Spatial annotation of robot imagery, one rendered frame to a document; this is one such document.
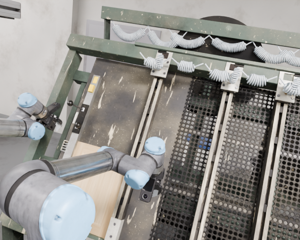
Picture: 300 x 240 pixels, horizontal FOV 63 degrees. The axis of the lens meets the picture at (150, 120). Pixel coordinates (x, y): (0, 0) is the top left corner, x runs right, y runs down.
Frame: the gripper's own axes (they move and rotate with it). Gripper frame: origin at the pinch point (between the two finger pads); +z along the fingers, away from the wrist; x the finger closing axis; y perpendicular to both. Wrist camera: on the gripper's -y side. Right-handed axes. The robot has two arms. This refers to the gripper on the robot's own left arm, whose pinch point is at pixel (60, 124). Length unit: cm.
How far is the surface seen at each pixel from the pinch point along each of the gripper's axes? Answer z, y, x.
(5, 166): 187, 29, -174
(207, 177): 16, 2, 90
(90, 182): 19.6, 24.6, 23.9
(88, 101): 9.9, -23.0, 4.4
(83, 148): 16.4, 6.3, 11.9
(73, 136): 13.4, 1.5, 3.6
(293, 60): 26, -99, 129
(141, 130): 8.9, -12.5, 46.0
